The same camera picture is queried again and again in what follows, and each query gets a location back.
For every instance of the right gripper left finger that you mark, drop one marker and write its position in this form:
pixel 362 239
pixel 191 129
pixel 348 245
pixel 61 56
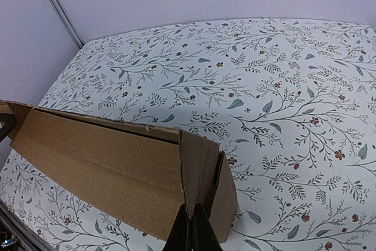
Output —
pixel 180 235

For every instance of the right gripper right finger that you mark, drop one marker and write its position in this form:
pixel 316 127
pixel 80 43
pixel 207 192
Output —
pixel 203 237

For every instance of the left aluminium frame post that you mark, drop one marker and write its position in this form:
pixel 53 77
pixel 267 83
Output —
pixel 67 22

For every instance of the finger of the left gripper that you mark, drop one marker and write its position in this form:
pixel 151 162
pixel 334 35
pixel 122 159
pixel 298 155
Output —
pixel 7 124

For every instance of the floral patterned table mat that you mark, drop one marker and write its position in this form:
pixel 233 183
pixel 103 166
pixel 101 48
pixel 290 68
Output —
pixel 291 102

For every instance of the brown cardboard box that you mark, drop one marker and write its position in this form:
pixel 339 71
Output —
pixel 139 174

